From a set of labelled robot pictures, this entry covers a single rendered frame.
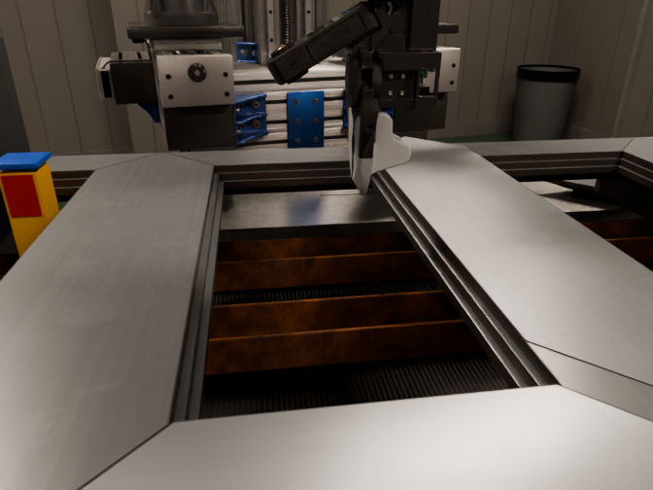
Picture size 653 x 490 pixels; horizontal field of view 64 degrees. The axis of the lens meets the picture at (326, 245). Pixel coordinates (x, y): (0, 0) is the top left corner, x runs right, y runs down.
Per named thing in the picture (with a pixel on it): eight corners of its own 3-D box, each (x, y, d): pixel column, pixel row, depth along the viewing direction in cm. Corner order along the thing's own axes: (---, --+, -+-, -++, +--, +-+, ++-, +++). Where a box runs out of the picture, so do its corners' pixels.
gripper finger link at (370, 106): (376, 161, 52) (381, 70, 49) (360, 162, 52) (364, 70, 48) (366, 150, 57) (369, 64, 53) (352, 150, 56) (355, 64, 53)
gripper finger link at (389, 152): (411, 200, 56) (418, 114, 52) (357, 202, 55) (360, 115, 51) (403, 191, 59) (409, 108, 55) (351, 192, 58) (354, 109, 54)
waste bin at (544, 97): (578, 146, 428) (595, 69, 402) (534, 152, 410) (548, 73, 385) (535, 133, 467) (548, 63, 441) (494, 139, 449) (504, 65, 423)
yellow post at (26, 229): (65, 294, 80) (36, 172, 71) (30, 296, 79) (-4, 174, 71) (75, 278, 84) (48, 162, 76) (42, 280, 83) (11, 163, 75)
